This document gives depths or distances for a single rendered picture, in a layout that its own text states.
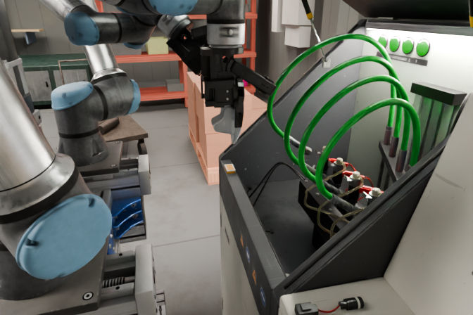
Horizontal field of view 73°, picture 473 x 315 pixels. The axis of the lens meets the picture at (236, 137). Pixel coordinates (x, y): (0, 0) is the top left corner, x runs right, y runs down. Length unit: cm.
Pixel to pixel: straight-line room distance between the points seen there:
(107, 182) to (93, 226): 63
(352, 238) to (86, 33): 72
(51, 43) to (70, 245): 733
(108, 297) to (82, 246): 23
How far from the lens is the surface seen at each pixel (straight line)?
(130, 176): 109
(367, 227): 66
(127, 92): 110
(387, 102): 69
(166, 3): 54
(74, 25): 85
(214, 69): 65
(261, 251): 79
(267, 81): 68
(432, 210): 66
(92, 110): 105
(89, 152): 106
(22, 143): 42
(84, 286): 65
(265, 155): 125
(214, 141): 280
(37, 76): 591
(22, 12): 781
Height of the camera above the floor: 147
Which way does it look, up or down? 22 degrees down
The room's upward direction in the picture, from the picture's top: straight up
